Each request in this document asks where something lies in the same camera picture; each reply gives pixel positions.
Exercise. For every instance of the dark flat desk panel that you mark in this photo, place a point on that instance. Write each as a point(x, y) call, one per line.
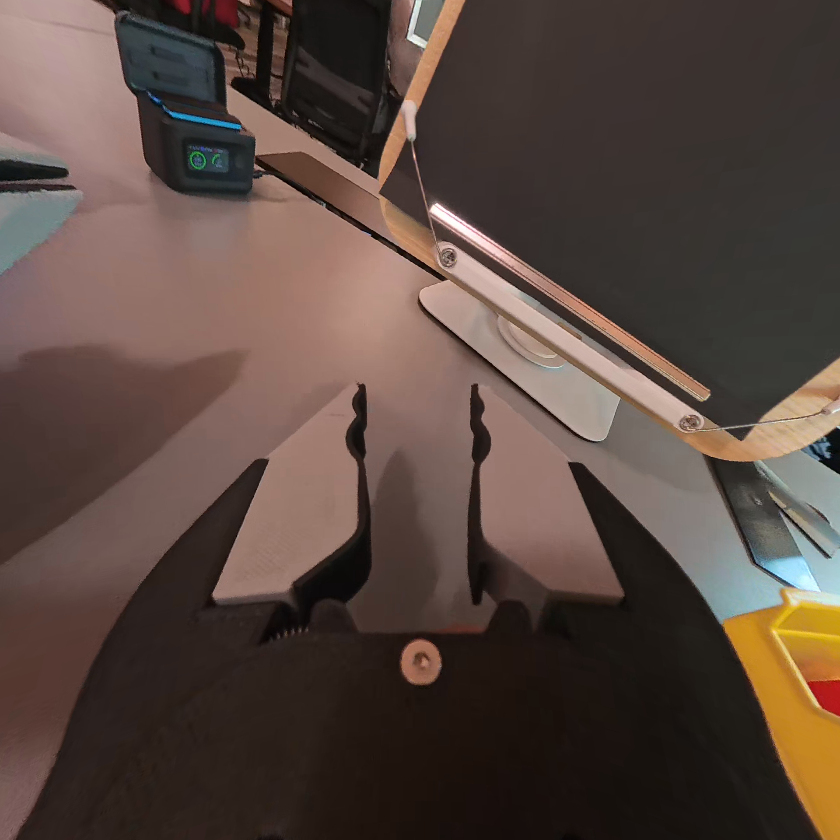
point(328, 184)

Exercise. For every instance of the yellow plastic bin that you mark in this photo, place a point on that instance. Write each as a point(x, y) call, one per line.
point(761, 689)

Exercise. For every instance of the black charging case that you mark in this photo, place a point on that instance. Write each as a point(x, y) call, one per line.
point(157, 131)

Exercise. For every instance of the white board stand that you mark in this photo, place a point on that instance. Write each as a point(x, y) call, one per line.
point(558, 387)

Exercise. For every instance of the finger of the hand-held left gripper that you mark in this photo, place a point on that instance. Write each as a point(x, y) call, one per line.
point(26, 152)
point(33, 223)

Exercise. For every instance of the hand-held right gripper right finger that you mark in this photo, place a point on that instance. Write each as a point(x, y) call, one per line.
point(551, 525)

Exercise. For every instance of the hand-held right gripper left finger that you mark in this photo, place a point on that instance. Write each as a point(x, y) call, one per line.
point(295, 518)

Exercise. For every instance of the black office chair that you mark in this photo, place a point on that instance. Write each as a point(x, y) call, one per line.
point(328, 85)

